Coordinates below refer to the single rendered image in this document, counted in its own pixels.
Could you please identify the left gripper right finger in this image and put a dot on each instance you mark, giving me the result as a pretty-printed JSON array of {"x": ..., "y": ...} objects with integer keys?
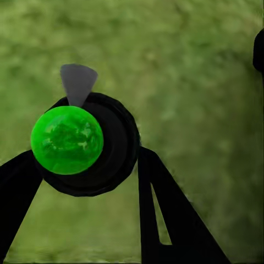
[{"x": 192, "y": 243}]

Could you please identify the pesticide atomizer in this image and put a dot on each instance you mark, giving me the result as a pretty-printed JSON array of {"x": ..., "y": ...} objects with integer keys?
[{"x": 87, "y": 143}]

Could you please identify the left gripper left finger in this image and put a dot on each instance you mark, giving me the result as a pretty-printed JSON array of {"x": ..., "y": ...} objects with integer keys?
[{"x": 19, "y": 181}]

